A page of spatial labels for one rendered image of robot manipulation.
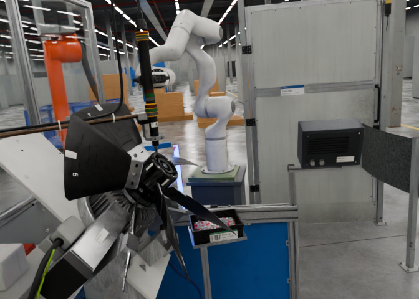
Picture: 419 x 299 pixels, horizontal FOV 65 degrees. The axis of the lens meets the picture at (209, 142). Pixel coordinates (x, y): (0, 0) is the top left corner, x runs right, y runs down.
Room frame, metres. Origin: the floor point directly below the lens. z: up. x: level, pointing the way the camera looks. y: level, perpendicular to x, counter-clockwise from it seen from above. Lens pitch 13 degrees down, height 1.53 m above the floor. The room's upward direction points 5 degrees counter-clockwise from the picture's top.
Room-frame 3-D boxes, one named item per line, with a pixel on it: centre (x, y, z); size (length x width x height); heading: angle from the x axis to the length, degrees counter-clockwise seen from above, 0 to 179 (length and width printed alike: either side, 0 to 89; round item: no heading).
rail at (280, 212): (1.50, 0.06, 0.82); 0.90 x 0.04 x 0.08; 84
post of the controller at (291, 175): (1.46, -0.37, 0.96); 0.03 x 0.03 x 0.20; 84
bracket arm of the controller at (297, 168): (1.45, -0.47, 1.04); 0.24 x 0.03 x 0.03; 84
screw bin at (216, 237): (1.33, 0.00, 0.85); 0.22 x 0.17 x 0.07; 98
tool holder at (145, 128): (1.15, 0.20, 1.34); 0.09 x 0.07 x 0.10; 119
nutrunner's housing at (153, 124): (1.15, 0.19, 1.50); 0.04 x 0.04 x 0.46
